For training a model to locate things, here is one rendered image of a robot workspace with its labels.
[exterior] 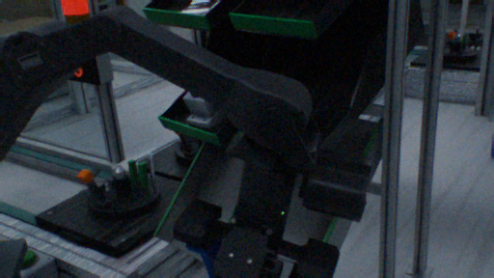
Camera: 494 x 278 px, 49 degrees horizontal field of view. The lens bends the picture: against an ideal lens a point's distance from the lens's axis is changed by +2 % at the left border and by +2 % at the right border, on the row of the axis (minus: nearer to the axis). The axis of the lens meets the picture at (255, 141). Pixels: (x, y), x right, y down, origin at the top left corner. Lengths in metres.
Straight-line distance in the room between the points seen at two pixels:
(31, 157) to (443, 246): 1.00
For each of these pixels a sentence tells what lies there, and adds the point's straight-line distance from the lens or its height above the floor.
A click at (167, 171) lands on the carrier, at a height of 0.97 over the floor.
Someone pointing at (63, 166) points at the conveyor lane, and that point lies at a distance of 1.39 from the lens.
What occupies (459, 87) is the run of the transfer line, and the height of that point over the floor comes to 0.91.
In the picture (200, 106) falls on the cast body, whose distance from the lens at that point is 0.74.
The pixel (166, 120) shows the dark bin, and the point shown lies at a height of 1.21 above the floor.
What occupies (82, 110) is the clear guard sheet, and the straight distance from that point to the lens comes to 1.35.
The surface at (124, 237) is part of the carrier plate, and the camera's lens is 0.99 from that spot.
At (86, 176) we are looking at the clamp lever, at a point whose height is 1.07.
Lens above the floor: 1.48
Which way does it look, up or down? 23 degrees down
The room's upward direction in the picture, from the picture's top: 4 degrees counter-clockwise
